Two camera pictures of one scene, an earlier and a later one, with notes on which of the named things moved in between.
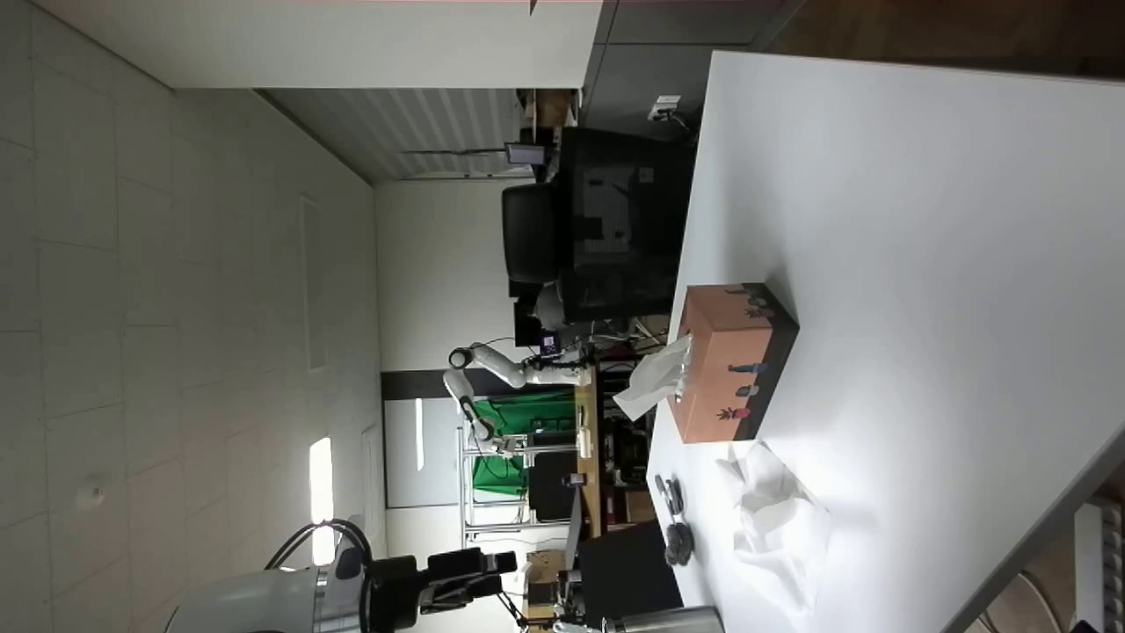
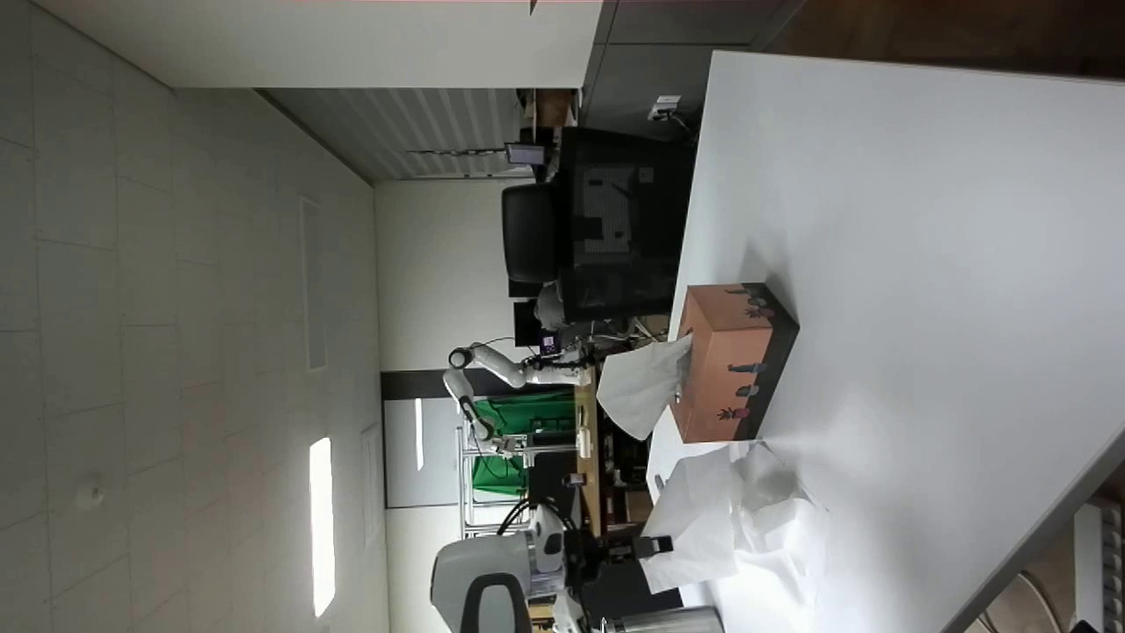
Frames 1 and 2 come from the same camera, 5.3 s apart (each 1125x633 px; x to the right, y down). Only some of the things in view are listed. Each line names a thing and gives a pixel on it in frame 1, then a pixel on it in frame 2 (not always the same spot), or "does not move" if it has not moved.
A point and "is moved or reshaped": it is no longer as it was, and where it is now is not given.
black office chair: (531, 229) does not move
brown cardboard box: (736, 337) does not move
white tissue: (657, 377) is moved or reshaped
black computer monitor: (622, 201) does not move
